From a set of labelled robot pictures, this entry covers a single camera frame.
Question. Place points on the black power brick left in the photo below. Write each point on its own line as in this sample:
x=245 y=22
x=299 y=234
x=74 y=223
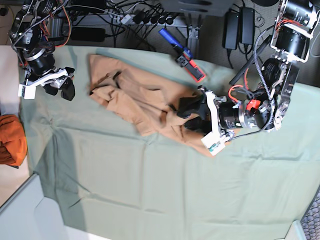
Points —
x=88 y=34

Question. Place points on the tan T-shirt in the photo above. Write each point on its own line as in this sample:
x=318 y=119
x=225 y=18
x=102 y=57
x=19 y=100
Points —
x=148 y=101

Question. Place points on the aluminium frame post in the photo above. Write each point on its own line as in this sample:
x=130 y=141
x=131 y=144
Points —
x=191 y=32

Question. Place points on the blue clamp at table middle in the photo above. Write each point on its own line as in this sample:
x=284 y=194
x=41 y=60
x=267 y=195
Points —
x=184 y=56

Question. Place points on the black power adapter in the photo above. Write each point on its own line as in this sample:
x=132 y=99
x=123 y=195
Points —
x=230 y=31
x=247 y=26

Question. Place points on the grey overhead camera mount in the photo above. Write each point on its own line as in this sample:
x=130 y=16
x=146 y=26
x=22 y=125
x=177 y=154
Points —
x=201 y=7

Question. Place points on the black power adapter far right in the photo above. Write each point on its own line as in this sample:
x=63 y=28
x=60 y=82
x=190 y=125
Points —
x=247 y=26

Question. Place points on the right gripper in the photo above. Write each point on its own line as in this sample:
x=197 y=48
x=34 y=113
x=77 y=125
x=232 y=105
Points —
x=41 y=62

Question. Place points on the orange folded garment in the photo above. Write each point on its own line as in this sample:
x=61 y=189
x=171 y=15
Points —
x=13 y=142

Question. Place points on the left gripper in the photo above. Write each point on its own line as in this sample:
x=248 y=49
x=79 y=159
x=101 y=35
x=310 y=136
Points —
x=241 y=109

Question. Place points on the green table cloth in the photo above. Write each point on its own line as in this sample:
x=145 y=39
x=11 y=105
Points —
x=111 y=181

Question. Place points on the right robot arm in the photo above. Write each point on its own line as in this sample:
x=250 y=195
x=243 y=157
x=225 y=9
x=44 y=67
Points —
x=29 y=38

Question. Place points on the white plastic bin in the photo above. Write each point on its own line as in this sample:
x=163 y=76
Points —
x=29 y=215

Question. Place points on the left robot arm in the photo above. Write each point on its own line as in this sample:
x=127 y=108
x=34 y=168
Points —
x=274 y=61

